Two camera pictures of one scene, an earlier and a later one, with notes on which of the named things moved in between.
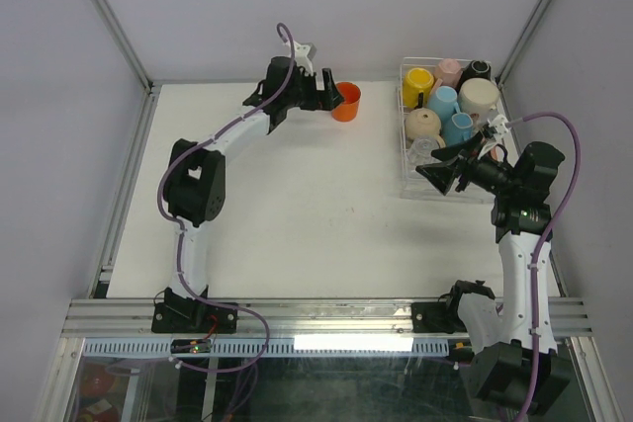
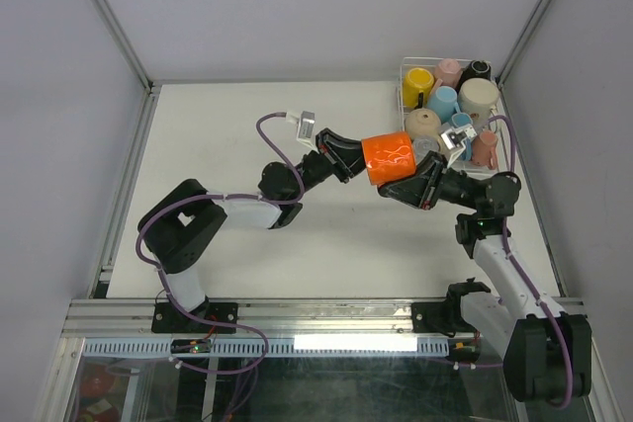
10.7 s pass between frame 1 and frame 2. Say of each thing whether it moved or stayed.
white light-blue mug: stayed
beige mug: stayed
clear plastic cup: stayed
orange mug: moved
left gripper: moved
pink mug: stayed
